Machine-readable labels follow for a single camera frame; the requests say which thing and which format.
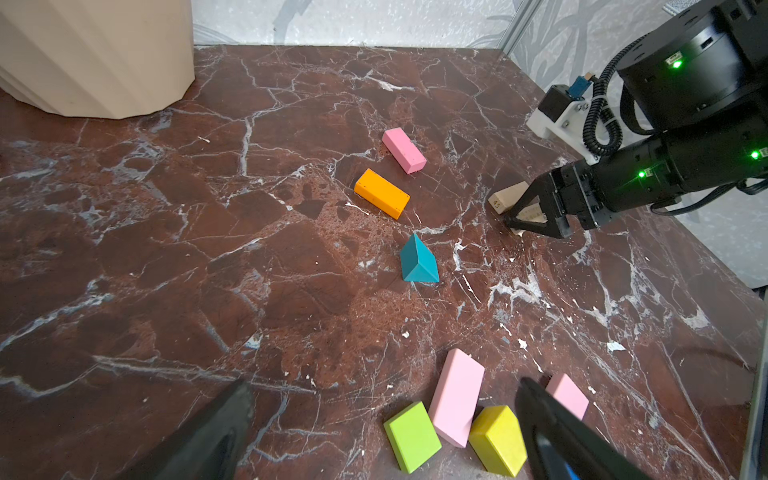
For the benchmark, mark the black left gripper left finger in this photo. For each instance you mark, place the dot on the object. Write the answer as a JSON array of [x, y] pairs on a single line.
[[206, 446]]

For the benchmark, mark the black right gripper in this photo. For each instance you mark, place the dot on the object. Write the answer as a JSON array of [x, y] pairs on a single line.
[[568, 191]]

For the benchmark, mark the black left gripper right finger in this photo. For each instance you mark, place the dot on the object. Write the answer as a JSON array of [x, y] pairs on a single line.
[[559, 445]]

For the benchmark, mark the natural wood block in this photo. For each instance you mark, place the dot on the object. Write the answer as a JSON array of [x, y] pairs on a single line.
[[503, 200], [532, 213]]

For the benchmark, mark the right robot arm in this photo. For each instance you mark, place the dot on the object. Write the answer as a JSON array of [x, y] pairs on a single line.
[[680, 110]]

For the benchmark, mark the yellow wood block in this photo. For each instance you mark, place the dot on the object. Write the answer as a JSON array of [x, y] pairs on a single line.
[[496, 438]]

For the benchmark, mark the long pink wood block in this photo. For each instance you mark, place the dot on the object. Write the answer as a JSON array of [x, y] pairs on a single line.
[[455, 399]]

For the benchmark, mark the teal triangular wood block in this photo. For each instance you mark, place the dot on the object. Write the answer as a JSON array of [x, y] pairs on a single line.
[[418, 264]]

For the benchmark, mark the green wood block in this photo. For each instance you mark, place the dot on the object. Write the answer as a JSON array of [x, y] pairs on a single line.
[[413, 437]]

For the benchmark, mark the small pink wood block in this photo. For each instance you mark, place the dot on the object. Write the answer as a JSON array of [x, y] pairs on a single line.
[[405, 152]]

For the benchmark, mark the orange wood block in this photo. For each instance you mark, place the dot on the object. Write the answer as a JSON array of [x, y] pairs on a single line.
[[382, 193]]

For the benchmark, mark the beige flower pot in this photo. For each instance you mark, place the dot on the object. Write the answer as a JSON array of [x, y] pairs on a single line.
[[101, 59]]

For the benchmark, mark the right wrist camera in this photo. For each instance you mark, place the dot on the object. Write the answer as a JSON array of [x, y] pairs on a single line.
[[562, 114]]

